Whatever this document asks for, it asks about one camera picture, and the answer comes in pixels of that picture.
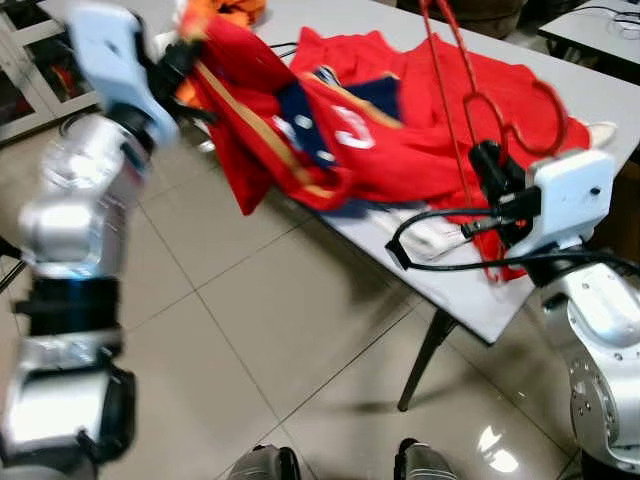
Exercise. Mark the white folding table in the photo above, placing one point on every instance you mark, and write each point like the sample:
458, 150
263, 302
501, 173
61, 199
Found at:
600, 30
460, 295

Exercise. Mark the plain red garment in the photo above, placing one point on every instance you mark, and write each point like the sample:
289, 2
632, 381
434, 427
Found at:
500, 80

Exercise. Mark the white cloth scrap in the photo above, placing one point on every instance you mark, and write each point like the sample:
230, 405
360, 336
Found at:
603, 135

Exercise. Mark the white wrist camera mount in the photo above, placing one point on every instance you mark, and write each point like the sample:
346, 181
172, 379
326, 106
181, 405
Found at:
115, 50
575, 195

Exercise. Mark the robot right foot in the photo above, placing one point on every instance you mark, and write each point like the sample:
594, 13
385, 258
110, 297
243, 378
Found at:
425, 462

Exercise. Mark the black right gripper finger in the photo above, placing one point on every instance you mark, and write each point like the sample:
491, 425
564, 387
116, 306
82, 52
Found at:
486, 160

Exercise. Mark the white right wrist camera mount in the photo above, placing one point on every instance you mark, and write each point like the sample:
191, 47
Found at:
575, 195

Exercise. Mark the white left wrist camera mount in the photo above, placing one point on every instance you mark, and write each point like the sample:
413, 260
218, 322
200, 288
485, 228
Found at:
115, 50

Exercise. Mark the red basketball jersey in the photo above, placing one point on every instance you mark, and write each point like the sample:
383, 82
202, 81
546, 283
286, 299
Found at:
240, 150

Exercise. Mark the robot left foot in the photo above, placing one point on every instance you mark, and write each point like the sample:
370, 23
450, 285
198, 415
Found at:
265, 465

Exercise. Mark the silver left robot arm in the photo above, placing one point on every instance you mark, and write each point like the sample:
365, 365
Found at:
80, 190

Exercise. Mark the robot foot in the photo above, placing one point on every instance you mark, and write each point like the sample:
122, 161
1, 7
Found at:
425, 462
265, 465

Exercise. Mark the orange garment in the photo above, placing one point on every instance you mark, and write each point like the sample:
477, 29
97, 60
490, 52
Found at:
235, 12

